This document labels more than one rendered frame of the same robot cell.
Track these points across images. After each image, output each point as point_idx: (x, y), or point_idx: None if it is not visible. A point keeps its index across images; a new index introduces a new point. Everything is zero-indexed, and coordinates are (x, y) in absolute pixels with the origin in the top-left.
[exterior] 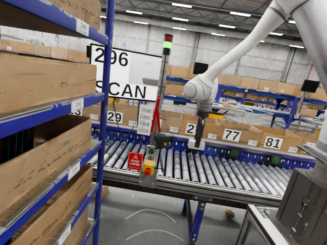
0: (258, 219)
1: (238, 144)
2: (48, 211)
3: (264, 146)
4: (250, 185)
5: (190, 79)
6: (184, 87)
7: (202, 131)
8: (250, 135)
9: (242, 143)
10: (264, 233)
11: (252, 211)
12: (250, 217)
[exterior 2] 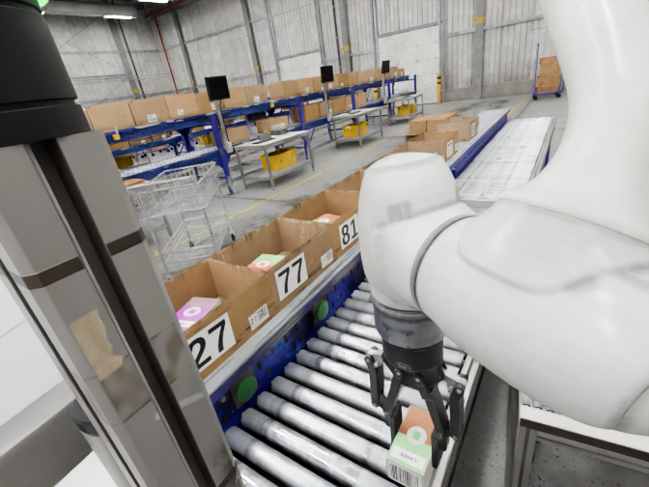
0: (580, 433)
1: (310, 282)
2: None
3: (343, 247)
4: None
5: (564, 283)
6: (634, 399)
7: (463, 408)
8: (319, 246)
9: (315, 274)
10: (619, 450)
11: (550, 425)
12: (539, 436)
